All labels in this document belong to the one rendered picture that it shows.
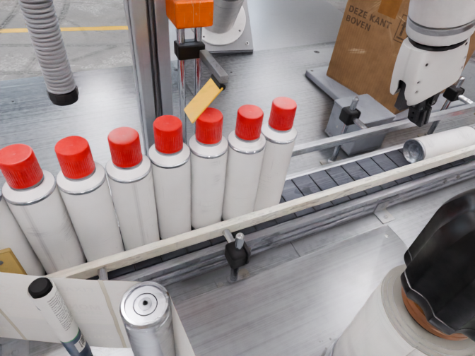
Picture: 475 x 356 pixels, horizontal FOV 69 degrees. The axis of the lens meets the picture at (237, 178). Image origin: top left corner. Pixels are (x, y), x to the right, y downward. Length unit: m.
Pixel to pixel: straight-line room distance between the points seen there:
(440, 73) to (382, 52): 0.38
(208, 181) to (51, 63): 0.23
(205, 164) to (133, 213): 0.11
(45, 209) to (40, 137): 0.45
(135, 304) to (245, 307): 0.23
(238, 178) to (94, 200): 0.19
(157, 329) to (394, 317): 0.19
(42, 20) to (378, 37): 0.76
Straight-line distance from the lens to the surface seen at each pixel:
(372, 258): 0.59
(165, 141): 0.41
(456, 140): 0.84
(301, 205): 0.57
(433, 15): 0.53
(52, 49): 0.44
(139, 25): 0.48
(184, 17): 0.42
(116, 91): 0.98
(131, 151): 0.39
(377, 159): 0.77
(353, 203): 0.65
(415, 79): 0.58
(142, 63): 0.50
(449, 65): 0.61
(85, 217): 0.44
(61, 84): 0.46
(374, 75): 1.00
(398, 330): 0.32
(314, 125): 0.90
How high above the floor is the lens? 1.32
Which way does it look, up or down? 44 degrees down
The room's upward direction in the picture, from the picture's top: 7 degrees clockwise
